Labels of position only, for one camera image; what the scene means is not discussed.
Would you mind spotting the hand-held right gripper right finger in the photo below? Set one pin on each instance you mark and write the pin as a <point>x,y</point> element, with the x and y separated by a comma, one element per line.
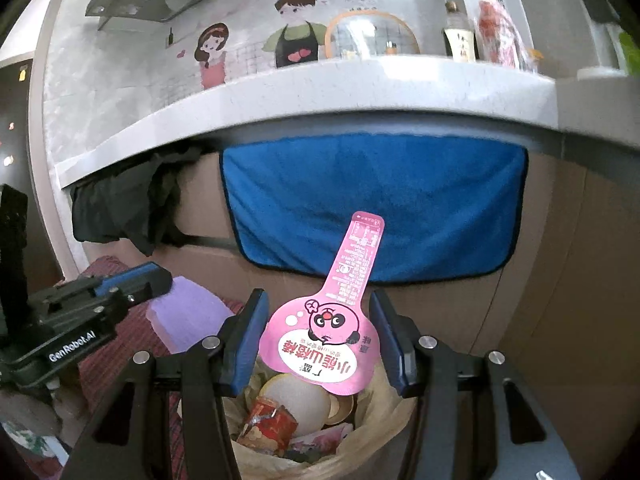
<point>387,340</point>

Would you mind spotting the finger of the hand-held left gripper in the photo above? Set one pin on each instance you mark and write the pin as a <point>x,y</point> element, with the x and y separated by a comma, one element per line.
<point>150,287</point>
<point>125,276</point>

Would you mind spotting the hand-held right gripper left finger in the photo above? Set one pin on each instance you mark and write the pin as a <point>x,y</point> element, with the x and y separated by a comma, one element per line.
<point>250,340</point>

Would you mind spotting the pink paddle-shaped package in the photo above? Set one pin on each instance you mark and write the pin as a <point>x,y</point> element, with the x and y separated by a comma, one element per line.
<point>325,330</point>

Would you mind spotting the white round lid yellow rim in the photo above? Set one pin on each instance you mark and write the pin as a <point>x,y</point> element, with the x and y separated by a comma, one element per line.
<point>300,405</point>

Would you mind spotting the grey bin with yellow bag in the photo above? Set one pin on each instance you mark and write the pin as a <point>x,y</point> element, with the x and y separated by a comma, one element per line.
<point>372,430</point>

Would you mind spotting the person's left forearm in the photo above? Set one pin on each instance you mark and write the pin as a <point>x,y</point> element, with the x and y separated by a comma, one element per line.
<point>30,440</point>

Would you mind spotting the red plaid tablecloth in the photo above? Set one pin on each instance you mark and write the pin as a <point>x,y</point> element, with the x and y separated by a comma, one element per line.
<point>135,330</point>

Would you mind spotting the black cloth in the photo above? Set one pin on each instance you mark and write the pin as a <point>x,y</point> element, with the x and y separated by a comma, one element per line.
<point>115,205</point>

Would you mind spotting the blue towel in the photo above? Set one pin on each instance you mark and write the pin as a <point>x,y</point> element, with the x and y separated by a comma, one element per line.
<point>375,185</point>

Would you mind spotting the black refrigerator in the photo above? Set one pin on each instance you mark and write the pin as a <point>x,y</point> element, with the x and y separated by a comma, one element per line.
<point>15,125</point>

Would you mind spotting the small orange bottle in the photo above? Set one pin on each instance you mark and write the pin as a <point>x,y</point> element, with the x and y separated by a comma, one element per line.
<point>391,49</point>

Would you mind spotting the round glass lid wooden rim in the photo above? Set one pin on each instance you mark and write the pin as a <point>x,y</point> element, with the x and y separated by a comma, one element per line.
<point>360,35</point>

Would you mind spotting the dark sauce bottle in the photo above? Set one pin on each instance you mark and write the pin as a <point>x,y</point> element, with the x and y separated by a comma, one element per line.
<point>460,40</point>

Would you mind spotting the small clear bottle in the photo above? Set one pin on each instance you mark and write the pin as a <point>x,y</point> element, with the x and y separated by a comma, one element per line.
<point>533,62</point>

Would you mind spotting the red labelled plastic bottle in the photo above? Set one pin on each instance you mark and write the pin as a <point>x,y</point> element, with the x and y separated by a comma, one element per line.
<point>495,35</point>

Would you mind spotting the green packet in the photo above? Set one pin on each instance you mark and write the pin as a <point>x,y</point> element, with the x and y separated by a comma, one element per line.
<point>630,52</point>

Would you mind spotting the cartoon wall sticker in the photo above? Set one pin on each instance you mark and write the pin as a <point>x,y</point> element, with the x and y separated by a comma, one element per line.
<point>212,60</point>

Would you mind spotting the black wall rack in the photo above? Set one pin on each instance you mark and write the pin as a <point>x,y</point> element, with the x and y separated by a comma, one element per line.
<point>600,5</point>

